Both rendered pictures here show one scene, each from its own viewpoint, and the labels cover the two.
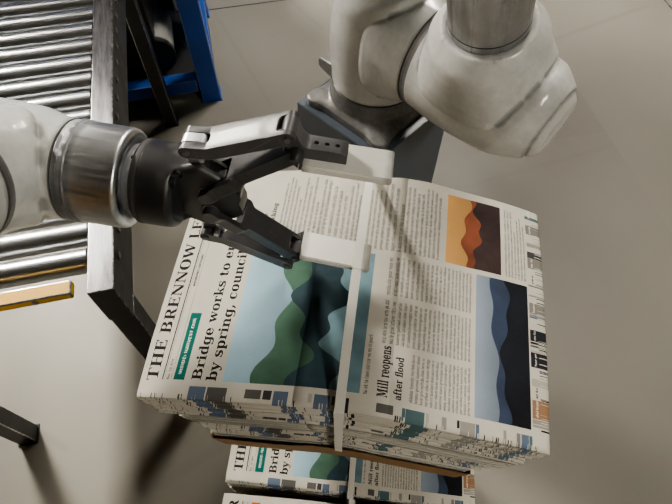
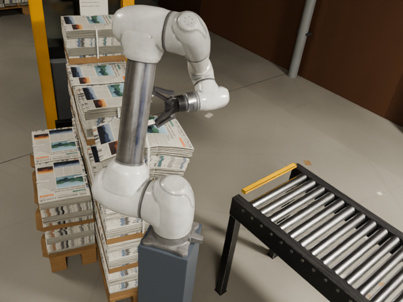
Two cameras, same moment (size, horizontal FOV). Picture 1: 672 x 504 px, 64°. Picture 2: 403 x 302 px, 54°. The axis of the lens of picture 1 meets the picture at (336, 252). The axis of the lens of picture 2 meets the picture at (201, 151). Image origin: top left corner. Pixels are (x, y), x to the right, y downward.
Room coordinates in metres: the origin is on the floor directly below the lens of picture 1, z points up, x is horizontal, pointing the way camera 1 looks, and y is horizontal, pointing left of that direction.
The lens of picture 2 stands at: (1.72, -0.57, 2.20)
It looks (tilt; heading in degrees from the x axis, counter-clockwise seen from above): 36 degrees down; 149
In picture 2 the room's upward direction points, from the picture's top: 7 degrees clockwise
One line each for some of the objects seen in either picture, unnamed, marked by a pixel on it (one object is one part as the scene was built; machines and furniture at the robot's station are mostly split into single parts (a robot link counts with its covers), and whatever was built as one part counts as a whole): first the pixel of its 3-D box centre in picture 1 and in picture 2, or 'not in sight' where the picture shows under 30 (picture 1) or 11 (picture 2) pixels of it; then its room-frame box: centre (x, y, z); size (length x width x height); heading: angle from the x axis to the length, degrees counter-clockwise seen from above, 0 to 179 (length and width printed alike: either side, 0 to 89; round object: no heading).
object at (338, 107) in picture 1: (367, 83); (176, 230); (0.76, -0.06, 1.03); 0.22 x 0.18 x 0.06; 47
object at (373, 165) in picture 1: (348, 161); not in sight; (0.28, -0.01, 1.37); 0.07 x 0.03 x 0.01; 82
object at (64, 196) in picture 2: not in sight; (63, 195); (-0.42, -0.31, 0.30); 0.76 x 0.30 x 0.60; 174
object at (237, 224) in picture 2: (165, 362); (227, 256); (0.49, 0.44, 0.34); 0.06 x 0.06 x 0.68; 12
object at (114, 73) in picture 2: not in sight; (99, 74); (-0.61, 0.03, 1.06); 0.37 x 0.28 x 0.01; 83
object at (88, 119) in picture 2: not in sight; (113, 112); (-0.31, 0.02, 0.95); 0.38 x 0.29 x 0.23; 86
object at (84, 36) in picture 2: not in sight; (98, 106); (-0.91, 0.08, 0.65); 0.39 x 0.30 x 1.29; 84
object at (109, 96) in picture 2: not in sight; (114, 94); (-0.31, 0.03, 1.06); 0.37 x 0.29 x 0.01; 86
